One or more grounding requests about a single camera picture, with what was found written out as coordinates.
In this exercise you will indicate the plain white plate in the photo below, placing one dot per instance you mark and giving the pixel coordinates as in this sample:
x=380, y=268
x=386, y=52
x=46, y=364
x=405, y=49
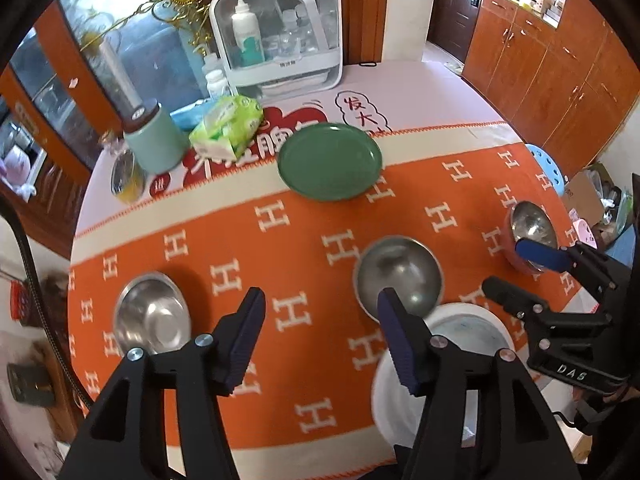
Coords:
x=390, y=410

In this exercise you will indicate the pink white kitchen appliance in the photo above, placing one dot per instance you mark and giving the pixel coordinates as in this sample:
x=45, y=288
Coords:
x=15, y=167

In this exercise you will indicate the small steel bowl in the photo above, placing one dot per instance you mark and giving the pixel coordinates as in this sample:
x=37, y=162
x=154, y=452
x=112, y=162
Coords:
x=150, y=310

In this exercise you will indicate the red basket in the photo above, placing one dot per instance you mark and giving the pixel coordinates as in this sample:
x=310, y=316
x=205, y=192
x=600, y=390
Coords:
x=20, y=300

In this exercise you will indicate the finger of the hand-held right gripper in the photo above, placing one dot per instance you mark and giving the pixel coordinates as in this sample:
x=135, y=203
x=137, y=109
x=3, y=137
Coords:
x=515, y=297
x=540, y=255

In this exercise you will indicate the white clear storage box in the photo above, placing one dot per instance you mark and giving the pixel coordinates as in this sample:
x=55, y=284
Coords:
x=310, y=62

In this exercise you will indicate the white bottle with green label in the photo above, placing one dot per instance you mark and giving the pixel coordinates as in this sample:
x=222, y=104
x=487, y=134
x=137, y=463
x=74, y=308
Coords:
x=247, y=35

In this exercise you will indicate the glass jar with yellow contents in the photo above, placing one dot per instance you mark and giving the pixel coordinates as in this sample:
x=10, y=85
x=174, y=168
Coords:
x=127, y=180

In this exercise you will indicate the wood framed glass sliding door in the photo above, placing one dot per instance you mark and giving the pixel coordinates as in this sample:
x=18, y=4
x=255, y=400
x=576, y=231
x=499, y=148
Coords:
x=150, y=55

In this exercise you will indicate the dark wooden door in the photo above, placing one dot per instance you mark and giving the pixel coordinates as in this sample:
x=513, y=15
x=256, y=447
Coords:
x=452, y=5

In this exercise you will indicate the printed pink table cover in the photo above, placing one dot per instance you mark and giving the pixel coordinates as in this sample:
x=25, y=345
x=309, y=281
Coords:
x=425, y=90

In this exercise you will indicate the mint green canister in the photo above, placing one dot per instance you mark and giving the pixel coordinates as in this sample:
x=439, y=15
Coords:
x=155, y=145

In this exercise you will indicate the cardboard box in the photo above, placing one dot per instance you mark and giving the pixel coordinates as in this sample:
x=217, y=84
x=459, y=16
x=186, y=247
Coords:
x=582, y=195

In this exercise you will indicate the green plate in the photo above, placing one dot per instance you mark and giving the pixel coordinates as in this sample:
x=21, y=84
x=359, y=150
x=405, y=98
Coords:
x=330, y=160

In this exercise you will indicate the blue plastic stool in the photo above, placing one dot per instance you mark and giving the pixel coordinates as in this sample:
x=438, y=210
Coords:
x=547, y=167

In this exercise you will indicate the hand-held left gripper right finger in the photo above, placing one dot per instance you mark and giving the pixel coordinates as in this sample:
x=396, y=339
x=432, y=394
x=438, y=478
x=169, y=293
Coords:
x=400, y=345

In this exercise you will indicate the white plate with blue pattern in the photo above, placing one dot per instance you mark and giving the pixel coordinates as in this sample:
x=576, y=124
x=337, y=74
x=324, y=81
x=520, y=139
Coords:
x=470, y=332

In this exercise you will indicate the blue packet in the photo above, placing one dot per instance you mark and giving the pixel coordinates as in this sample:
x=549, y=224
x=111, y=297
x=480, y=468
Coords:
x=190, y=116

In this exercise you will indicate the pink steel bowl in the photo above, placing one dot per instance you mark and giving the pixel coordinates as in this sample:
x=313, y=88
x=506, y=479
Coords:
x=530, y=225

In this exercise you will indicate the orange patterned tablecloth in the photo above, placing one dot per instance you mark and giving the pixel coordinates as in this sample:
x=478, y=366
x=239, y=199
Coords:
x=300, y=240

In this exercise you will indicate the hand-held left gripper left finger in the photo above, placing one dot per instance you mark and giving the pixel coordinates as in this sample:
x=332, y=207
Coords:
x=245, y=340

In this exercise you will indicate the green tissue pack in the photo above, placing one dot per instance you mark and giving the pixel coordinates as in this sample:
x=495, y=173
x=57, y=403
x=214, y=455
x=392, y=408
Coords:
x=225, y=125

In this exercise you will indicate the clear plastic bottle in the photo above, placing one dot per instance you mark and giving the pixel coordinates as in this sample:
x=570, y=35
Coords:
x=290, y=35

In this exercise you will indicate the wooden wall cabinet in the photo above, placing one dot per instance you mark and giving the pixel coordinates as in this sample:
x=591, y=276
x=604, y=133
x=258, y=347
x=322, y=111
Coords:
x=540, y=70

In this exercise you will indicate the pink plastic stool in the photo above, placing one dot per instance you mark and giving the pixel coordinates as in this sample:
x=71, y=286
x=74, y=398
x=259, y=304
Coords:
x=582, y=230

